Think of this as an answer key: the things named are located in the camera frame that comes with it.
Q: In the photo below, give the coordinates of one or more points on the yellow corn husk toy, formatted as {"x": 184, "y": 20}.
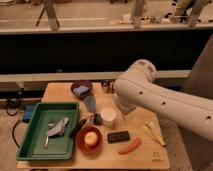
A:
{"x": 151, "y": 130}

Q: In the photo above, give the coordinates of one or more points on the small dark object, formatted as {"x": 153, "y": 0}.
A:
{"x": 97, "y": 119}

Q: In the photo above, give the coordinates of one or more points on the white cup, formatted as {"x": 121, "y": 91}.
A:
{"x": 108, "y": 116}

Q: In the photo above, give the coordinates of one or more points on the brown grape bunch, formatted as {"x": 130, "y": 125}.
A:
{"x": 112, "y": 86}

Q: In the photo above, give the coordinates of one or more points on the black handled utensil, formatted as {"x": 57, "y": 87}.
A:
{"x": 83, "y": 122}

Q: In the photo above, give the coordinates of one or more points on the yellow apple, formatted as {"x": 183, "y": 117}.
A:
{"x": 91, "y": 139}

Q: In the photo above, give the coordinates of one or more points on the black rectangular sponge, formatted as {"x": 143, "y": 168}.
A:
{"x": 118, "y": 136}

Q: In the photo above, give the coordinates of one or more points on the dark red bowl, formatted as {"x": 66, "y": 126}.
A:
{"x": 80, "y": 139}

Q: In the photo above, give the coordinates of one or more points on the orange carrot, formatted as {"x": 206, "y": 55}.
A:
{"x": 136, "y": 143}

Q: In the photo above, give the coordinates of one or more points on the purple bowl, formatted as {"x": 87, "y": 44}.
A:
{"x": 79, "y": 83}

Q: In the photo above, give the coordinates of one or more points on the blue cloth in bowl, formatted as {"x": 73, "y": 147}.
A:
{"x": 80, "y": 90}

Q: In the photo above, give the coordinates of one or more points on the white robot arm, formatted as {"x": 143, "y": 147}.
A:
{"x": 135, "y": 87}

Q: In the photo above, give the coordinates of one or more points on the green plastic tray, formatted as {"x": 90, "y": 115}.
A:
{"x": 59, "y": 147}

